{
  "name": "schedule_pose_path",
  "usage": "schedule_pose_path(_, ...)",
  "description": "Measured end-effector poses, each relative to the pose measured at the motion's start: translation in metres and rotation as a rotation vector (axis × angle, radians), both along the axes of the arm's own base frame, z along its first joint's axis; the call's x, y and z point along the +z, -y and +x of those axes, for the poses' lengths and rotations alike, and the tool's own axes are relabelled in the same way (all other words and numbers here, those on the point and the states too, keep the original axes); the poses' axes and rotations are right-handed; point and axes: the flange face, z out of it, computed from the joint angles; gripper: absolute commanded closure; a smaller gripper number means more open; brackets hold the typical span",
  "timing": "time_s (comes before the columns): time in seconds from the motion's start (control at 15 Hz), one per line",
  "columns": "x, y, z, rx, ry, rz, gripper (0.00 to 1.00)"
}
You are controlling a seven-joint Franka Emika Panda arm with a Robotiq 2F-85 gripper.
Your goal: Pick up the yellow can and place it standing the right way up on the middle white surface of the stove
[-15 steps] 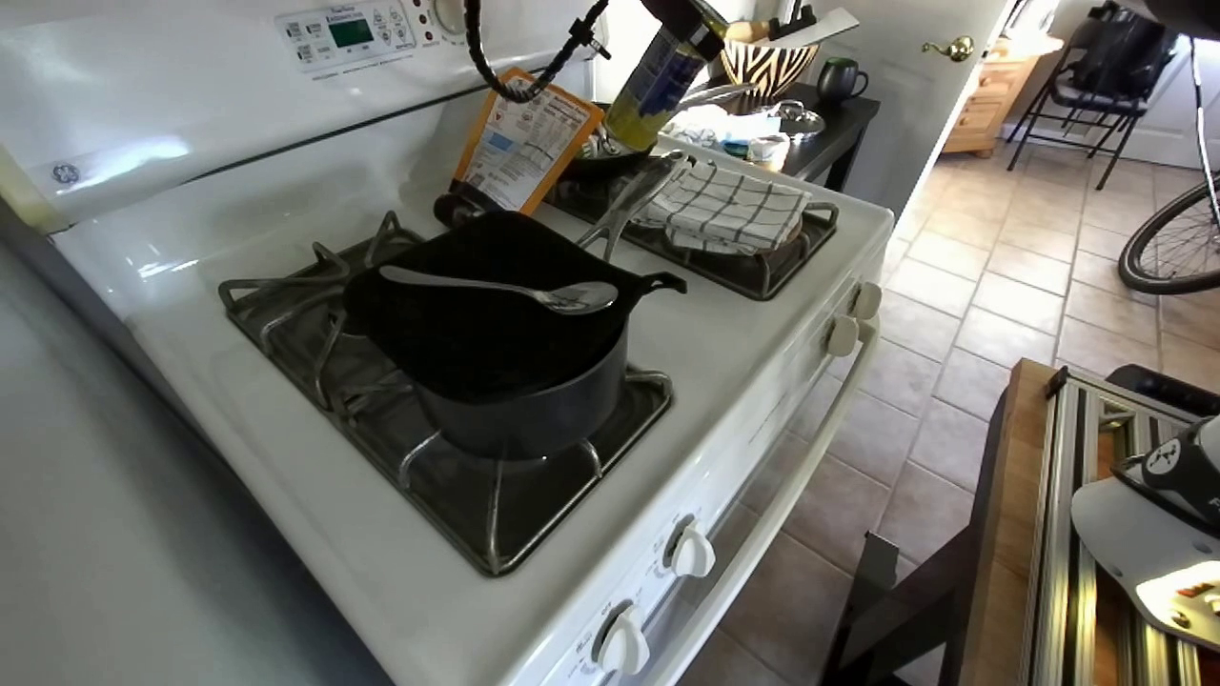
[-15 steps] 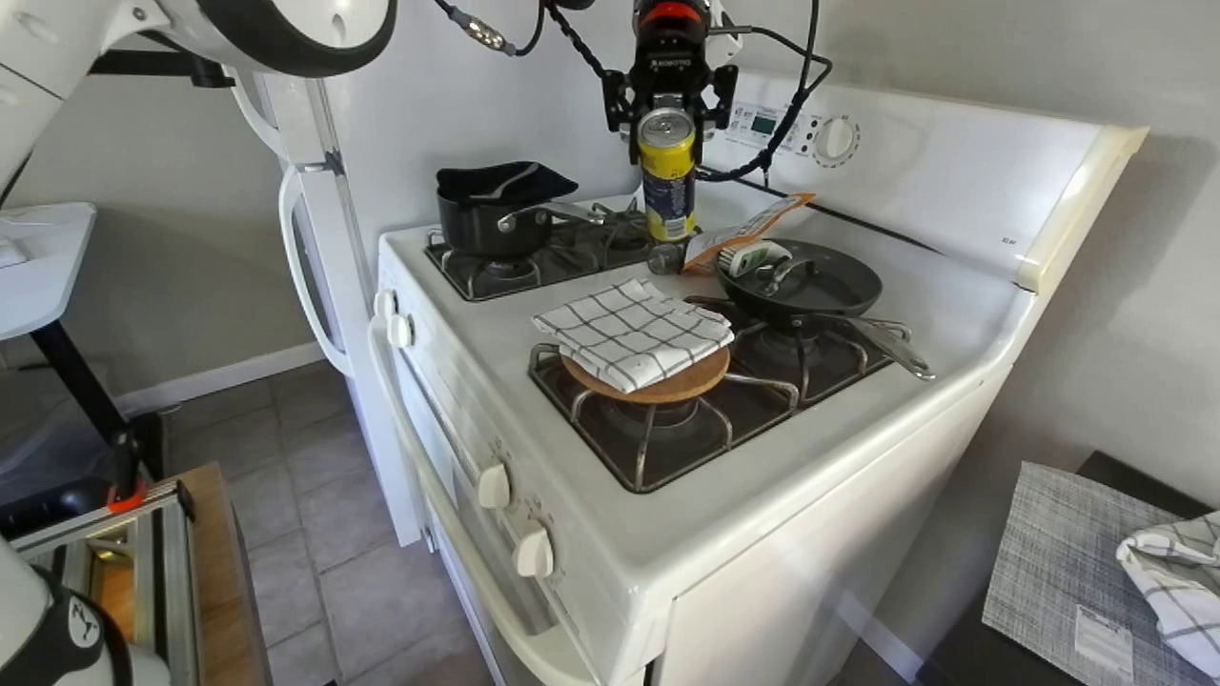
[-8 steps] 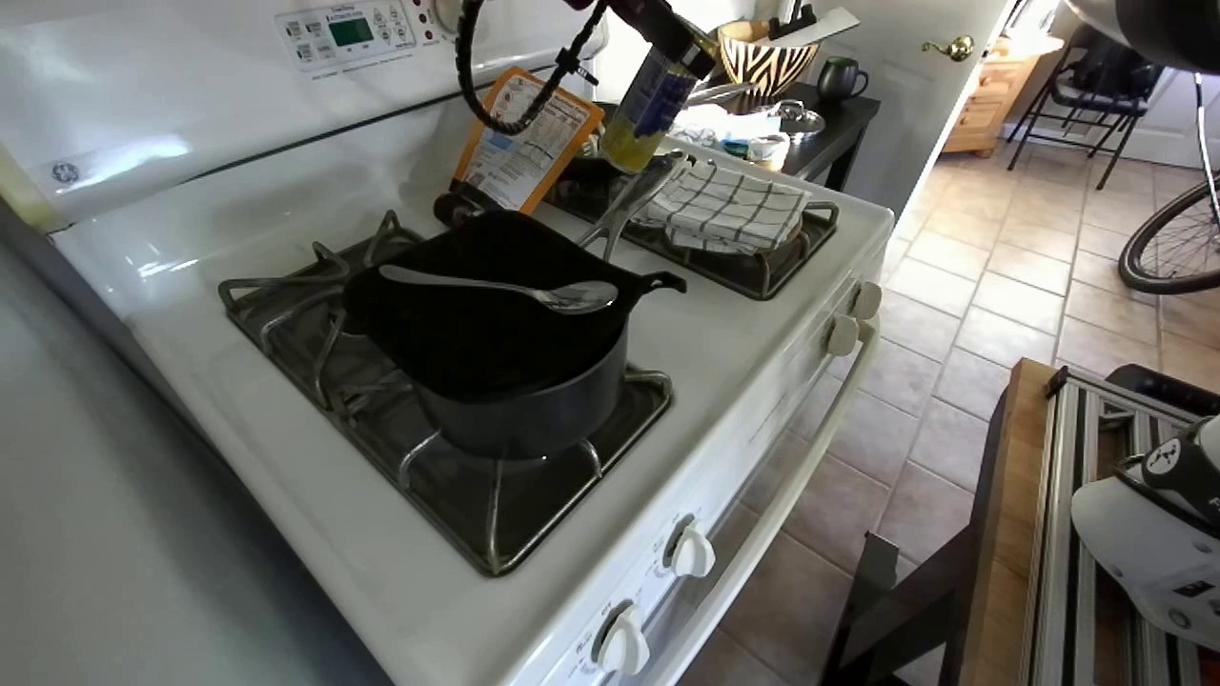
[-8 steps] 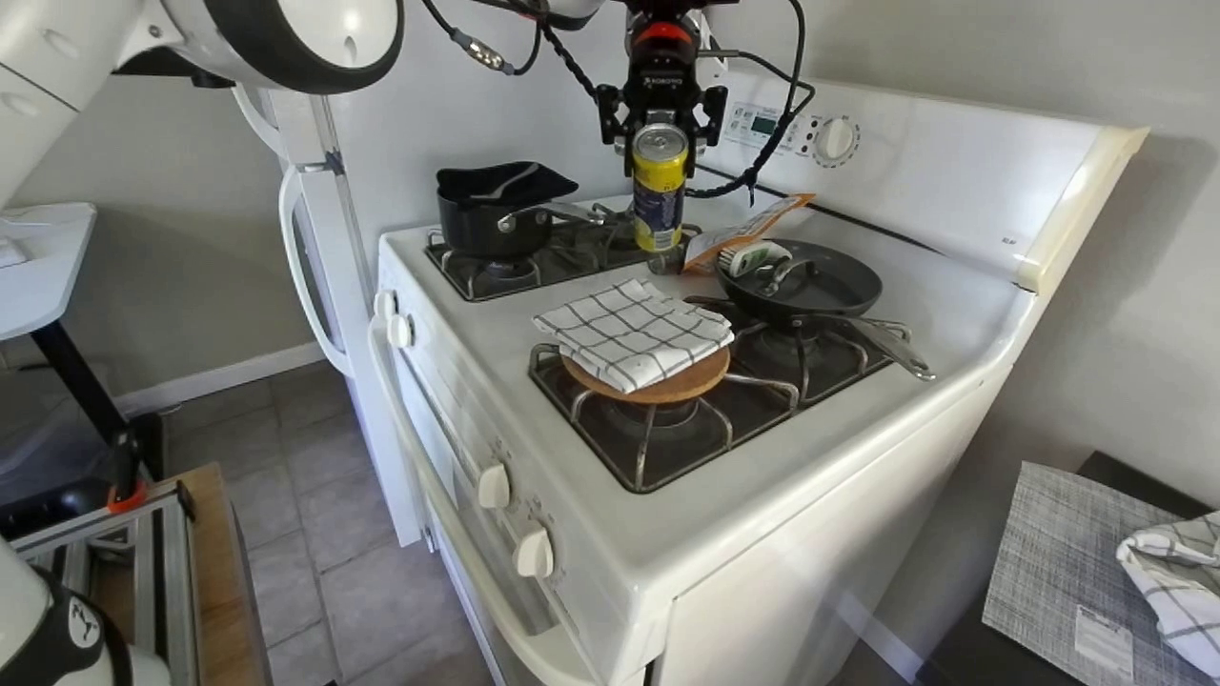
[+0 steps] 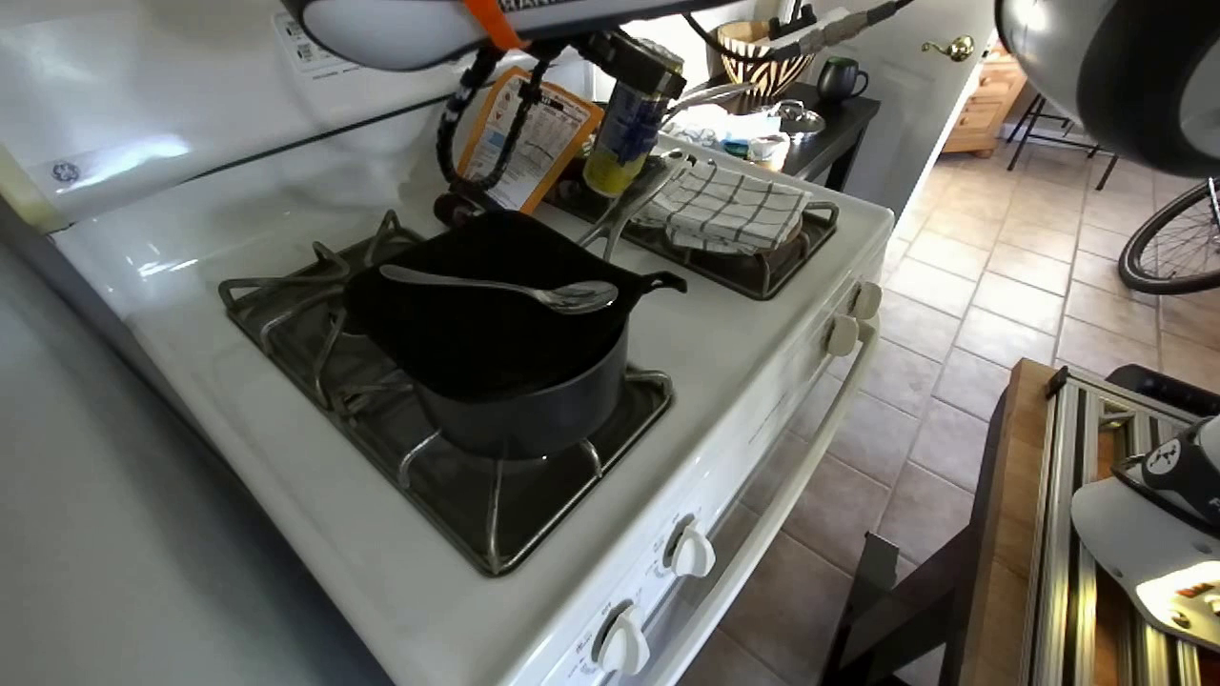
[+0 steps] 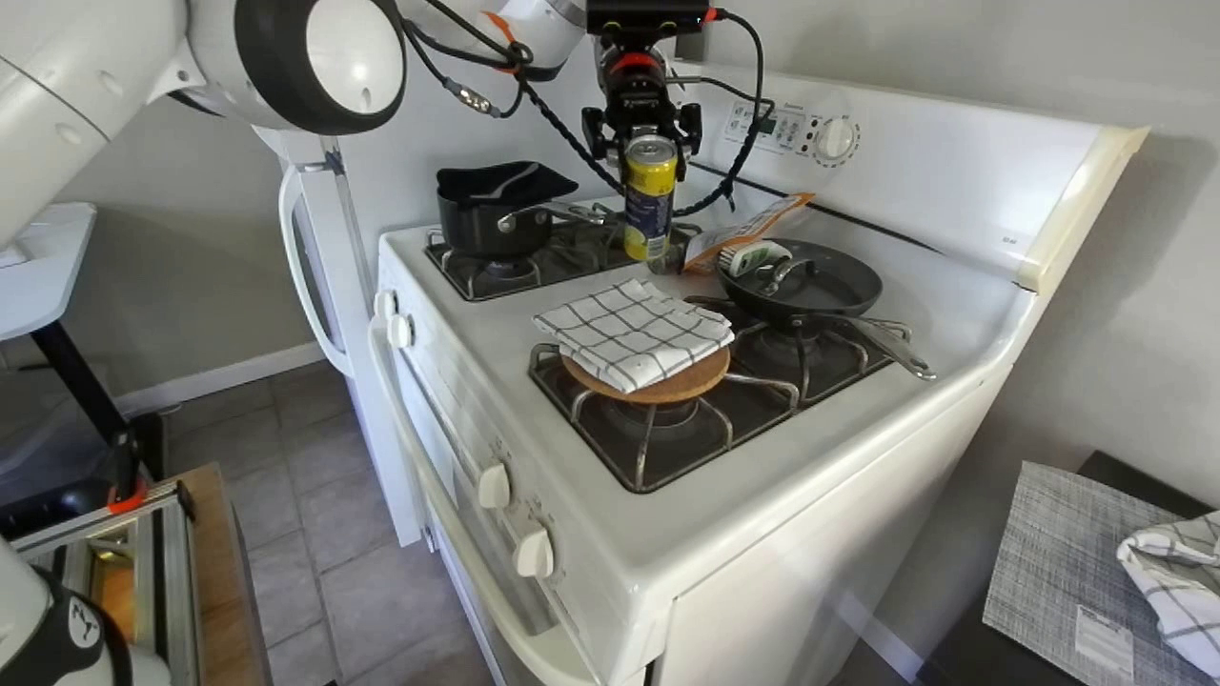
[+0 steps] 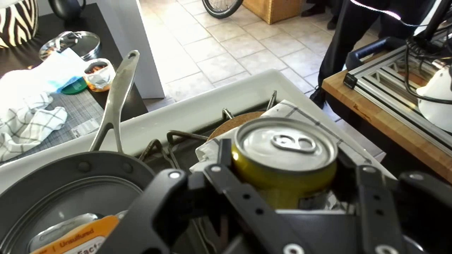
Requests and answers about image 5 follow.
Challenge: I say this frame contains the metal spoon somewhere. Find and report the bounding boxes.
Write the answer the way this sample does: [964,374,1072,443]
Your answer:
[377,261,621,321]

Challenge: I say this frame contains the brass door knob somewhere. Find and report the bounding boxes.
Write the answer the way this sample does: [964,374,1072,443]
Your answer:
[924,34,989,69]

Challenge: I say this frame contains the white cup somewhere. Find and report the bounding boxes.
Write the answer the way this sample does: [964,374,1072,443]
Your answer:
[746,131,795,176]

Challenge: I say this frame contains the yellow and blue can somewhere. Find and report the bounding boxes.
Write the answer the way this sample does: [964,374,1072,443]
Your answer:
[580,69,683,208]

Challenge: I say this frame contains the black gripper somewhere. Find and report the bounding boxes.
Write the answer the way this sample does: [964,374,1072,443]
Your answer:
[572,21,689,105]

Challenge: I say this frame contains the black chair legs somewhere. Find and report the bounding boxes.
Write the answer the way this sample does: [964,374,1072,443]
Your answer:
[1003,92,1123,195]

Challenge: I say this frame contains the white gas stove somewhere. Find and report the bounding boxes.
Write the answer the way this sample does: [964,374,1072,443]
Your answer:
[0,0,899,686]

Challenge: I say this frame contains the bicycle wheel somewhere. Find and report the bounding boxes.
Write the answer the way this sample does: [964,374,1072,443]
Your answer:
[1117,176,1220,297]

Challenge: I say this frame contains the woven basket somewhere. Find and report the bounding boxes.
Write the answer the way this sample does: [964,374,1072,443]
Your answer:
[713,12,818,97]

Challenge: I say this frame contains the folded white checkered cloth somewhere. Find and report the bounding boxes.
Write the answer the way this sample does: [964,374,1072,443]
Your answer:
[631,157,814,261]

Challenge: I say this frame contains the shiny metal pot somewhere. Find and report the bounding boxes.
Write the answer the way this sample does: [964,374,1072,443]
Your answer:
[776,98,832,143]

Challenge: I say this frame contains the aluminium cart frame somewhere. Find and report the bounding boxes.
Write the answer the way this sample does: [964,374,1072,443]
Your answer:
[1025,366,1220,686]

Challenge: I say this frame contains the black mug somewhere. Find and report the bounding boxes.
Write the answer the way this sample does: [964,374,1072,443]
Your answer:
[818,53,879,107]

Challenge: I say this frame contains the orange tape strip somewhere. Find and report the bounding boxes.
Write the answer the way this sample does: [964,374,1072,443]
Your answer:
[460,0,527,53]

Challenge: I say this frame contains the orange and white carton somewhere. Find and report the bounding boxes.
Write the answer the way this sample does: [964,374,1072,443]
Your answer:
[450,65,608,217]

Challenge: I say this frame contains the black cooking pot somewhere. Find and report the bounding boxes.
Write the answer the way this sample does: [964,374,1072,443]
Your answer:
[338,208,689,466]

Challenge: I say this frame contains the white and black device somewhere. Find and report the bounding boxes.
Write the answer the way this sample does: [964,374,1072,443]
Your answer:
[1068,416,1220,656]

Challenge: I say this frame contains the wooden crate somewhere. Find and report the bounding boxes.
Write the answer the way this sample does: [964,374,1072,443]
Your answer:
[945,51,1035,159]

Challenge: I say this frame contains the wooden board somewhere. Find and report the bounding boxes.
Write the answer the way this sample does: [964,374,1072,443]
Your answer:
[956,360,1062,686]

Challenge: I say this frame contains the black tripod legs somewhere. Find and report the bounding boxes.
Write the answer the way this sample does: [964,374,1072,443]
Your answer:
[818,526,989,686]

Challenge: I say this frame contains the white door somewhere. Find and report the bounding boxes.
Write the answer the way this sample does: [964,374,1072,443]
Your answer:
[875,0,1003,220]

